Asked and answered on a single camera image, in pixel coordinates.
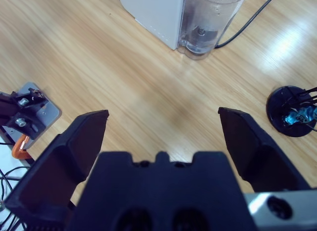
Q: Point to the grey metal mounting plate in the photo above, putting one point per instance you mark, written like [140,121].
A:
[50,113]

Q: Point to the black aluminium extrusion post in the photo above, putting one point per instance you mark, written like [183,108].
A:
[6,109]

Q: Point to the orange clamp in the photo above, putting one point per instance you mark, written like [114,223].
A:
[18,149]

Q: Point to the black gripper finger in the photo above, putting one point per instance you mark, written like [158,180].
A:
[260,151]
[62,151]

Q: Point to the black rod capsule holder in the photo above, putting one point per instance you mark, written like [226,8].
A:
[275,109]

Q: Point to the black corner bracket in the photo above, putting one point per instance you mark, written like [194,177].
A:
[29,99]
[27,125]

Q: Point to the white coffee machine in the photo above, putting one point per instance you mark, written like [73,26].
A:
[158,15]

